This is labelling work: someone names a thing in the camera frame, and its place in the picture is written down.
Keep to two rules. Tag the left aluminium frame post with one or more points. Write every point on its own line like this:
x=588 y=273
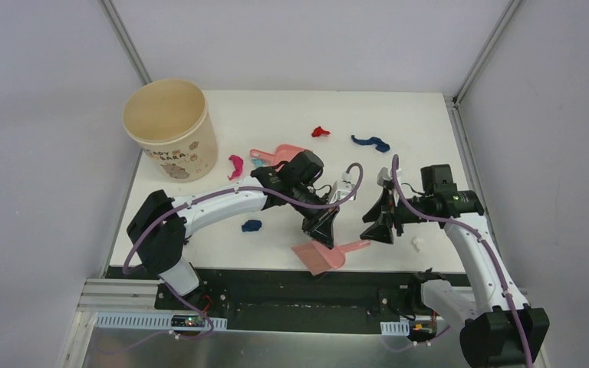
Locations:
x=126 y=42

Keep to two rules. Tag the right aluminium frame post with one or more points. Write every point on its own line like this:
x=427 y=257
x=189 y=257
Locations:
x=487 y=50

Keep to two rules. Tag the magenta paper scrap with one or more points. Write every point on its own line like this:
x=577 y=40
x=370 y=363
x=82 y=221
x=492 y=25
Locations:
x=238 y=166

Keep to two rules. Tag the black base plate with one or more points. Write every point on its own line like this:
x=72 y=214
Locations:
x=336 y=320

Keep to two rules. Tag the long blue paper scrap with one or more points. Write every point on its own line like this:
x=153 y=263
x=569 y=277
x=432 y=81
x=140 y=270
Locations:
x=375 y=142

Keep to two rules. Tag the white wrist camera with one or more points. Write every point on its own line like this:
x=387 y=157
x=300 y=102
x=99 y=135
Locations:
x=386 y=180
x=342 y=189

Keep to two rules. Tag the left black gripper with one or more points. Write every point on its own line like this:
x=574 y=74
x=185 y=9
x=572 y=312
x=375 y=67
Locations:
x=316 y=220

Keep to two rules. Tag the pink plastic dustpan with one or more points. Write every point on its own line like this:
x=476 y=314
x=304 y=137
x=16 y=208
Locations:
x=283 y=152

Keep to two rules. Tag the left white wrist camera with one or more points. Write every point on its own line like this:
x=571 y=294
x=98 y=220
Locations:
x=342 y=189

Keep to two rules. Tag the aluminium frame post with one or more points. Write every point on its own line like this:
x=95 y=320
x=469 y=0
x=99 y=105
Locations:
x=126 y=42
x=487 y=50

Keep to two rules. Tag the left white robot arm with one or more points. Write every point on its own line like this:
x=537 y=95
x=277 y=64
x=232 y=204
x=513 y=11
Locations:
x=162 y=225

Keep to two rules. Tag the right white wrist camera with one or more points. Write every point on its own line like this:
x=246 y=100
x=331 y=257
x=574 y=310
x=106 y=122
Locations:
x=386 y=180

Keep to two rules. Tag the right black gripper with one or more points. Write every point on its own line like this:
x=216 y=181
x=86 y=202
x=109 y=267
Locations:
x=381 y=229

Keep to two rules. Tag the red paper scrap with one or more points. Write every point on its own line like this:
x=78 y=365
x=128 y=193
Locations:
x=319 y=131

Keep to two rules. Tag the aluminium front rail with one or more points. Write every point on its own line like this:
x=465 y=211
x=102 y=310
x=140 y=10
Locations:
x=226 y=292

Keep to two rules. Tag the pink hand brush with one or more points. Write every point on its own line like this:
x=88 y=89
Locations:
x=318 y=259

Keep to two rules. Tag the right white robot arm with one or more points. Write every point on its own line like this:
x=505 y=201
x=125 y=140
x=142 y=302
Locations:
x=499 y=327

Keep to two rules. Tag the white paper scrap right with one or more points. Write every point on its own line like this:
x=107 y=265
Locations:
x=418 y=244

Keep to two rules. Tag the beige paper bucket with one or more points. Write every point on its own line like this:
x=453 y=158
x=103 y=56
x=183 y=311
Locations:
x=170 y=121

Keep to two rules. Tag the dark blue paper ball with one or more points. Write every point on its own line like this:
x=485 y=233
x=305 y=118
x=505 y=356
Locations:
x=251 y=225

